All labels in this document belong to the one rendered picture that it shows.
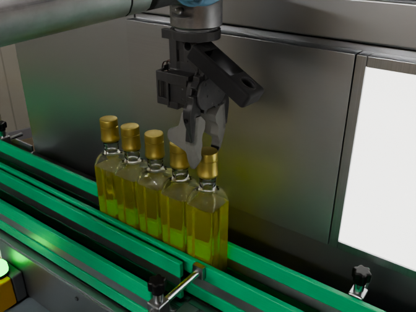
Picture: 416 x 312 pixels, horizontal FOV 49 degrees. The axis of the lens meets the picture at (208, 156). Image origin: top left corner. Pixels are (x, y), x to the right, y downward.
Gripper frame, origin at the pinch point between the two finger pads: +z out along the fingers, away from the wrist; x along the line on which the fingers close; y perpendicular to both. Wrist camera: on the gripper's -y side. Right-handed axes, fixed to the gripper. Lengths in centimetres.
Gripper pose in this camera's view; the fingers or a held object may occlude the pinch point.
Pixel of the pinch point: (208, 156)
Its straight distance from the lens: 73.6
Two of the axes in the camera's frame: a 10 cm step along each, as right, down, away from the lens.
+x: -5.7, 3.7, -7.3
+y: -8.2, -2.6, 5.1
